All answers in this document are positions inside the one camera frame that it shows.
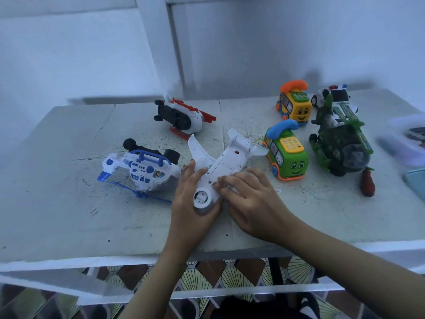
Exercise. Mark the red white toy vehicle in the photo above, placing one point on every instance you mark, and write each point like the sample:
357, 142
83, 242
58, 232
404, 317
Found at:
182, 117

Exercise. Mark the dark green toy helicopter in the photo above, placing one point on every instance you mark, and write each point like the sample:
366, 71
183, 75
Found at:
342, 142

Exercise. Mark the person's right forearm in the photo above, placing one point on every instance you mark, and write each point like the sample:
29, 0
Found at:
362, 275

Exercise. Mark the person's dark trousers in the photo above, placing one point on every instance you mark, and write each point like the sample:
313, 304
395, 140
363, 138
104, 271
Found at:
265, 309

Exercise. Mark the person's right hand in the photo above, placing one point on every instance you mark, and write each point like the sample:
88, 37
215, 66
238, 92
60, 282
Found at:
262, 206

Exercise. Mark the yellow orange toy car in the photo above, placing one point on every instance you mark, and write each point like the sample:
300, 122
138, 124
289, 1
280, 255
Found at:
295, 104

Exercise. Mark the black white toy car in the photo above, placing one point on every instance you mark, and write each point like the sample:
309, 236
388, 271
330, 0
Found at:
332, 96

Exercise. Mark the person's left hand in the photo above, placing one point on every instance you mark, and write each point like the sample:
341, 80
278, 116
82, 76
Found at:
189, 219

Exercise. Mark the teal container lid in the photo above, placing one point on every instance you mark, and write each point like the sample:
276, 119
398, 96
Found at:
416, 184

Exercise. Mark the white blue toy vehicle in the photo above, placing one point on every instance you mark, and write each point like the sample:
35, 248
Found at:
141, 169

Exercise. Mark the red screwdriver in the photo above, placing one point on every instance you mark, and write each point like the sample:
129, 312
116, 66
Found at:
367, 184

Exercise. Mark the white toy airplane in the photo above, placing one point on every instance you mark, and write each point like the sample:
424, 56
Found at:
226, 159

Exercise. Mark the green orange toy car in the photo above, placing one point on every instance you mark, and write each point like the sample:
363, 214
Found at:
287, 152

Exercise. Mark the clear plastic container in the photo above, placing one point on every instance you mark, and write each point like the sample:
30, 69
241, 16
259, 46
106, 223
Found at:
405, 139

